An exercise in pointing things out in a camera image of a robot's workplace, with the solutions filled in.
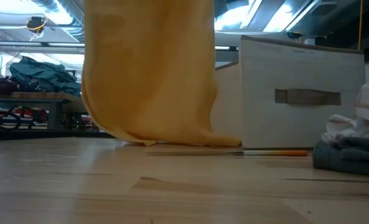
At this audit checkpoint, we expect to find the dark grey towel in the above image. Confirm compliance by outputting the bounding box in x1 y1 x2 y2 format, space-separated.
312 136 369 179

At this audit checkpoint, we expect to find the beige fabric storage box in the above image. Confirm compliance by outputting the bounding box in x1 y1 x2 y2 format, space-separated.
210 35 366 151

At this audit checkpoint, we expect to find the orange-tipped thin stick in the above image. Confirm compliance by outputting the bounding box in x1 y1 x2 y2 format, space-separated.
144 149 309 157

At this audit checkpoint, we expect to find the white red checked towel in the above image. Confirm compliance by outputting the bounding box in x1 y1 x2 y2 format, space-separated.
320 80 369 146

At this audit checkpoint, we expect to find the yellow orange towel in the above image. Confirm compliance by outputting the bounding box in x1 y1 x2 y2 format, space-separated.
81 0 242 148

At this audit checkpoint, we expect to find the teal clothes pile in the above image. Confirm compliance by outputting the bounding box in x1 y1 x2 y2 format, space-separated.
9 55 82 97

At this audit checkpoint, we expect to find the ceiling hung cable reel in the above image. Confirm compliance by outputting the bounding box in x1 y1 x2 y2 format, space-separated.
26 16 47 40

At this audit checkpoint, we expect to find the wooden bench table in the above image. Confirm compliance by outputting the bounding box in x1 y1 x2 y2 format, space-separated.
0 91 88 131

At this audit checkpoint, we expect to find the overhead light bar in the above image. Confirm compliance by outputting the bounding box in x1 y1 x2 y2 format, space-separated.
0 40 240 52

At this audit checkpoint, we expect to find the purple bag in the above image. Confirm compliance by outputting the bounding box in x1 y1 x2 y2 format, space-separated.
0 77 19 96

